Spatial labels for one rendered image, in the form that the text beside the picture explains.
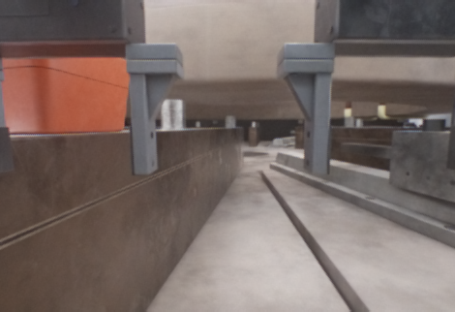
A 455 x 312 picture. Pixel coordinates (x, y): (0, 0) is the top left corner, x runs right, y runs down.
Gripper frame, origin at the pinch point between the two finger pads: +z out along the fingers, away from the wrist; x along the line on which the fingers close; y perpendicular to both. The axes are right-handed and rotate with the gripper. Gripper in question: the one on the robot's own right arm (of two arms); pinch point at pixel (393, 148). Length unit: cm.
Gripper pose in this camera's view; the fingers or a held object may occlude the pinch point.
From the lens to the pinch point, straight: 25.3
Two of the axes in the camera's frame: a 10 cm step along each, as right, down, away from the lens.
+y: 0.0, 1.2, -9.9
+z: 0.0, 9.9, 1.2
